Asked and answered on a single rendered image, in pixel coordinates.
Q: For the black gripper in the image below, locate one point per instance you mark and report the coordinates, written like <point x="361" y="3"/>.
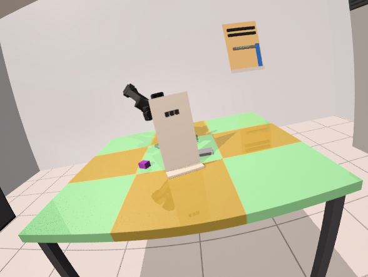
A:
<point x="156" y="95"/>

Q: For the small purple block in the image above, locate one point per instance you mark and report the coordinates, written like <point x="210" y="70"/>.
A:
<point x="144" y="164"/>

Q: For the beige panel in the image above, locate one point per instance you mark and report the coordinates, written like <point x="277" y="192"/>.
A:
<point x="175" y="134"/>

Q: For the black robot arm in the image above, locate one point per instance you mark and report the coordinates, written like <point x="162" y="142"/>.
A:
<point x="141" y="101"/>

